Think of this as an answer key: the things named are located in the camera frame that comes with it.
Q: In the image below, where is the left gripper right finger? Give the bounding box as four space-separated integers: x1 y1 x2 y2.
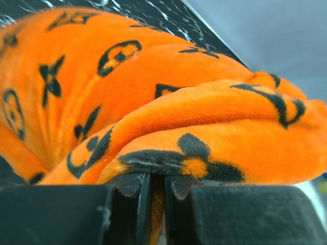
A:
165 176 326 244

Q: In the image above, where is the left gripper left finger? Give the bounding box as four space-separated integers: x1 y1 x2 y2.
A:
1 174 151 244

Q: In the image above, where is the orange patterned pillowcase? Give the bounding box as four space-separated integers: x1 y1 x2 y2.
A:
0 7 327 245

